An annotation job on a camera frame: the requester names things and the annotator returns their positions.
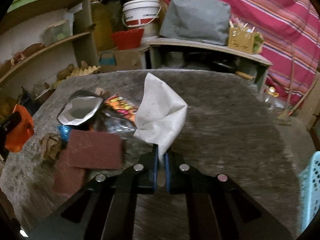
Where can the green leafy vegetables bag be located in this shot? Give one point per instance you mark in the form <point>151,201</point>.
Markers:
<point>258,43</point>

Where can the yellow egg tray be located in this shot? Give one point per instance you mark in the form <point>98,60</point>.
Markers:
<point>77,72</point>

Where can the brown potato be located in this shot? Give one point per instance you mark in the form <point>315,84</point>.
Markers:
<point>63,74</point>

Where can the tan perforated utensil holder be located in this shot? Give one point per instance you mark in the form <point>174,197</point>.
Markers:
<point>240,37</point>

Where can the yellow-label oil bottle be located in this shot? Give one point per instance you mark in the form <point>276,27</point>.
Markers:
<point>269,97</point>

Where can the wooden wall shelf unit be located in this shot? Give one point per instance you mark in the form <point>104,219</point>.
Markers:
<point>41,38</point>

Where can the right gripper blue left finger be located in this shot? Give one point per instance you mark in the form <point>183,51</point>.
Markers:
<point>105,207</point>

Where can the large cardboard box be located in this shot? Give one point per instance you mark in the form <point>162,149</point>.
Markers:
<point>122,60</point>

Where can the white paper bag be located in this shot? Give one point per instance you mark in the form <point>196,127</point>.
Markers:
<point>161,115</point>

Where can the red striped hanging cloth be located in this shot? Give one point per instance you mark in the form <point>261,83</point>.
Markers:
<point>291,41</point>

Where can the red plastic basket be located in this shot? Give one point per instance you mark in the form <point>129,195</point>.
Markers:
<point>129,39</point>

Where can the colourful snack wrapper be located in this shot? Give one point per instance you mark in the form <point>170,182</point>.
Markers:
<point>122,107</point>

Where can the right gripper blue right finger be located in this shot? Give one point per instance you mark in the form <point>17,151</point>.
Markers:
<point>217,207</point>

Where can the maroon scouring pad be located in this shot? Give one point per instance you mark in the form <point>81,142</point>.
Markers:
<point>86,150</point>

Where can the straw broom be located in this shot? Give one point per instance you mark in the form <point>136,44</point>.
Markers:
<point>284,119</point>

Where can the clear plastic container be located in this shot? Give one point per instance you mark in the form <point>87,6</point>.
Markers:
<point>56,32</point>

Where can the grey fabric cover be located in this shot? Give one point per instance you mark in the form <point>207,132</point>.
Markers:
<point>197,20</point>

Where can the black frying pan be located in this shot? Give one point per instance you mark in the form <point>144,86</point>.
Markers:
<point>231,69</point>

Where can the light blue plastic basket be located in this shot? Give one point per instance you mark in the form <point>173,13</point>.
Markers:
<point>309,191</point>

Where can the grey low shelf unit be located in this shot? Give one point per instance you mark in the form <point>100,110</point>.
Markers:
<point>183,54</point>

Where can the blue plastic bag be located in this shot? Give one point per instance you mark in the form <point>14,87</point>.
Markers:
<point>64,132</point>

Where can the large amber oil jug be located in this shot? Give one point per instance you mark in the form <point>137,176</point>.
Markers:
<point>103,27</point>

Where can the white plastic bucket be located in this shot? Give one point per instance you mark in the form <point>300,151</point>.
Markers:
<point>143,14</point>

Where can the brown crumpled paper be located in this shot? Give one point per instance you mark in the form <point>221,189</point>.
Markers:
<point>50,147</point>

